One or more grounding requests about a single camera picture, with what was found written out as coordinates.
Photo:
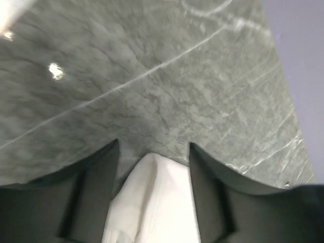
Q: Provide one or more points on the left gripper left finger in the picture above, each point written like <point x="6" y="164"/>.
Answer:
<point x="69" y="205"/>

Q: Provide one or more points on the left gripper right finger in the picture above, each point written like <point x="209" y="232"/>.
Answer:
<point x="231" y="207"/>

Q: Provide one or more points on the white t-shirt red print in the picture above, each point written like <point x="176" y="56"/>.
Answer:
<point x="155" y="204"/>

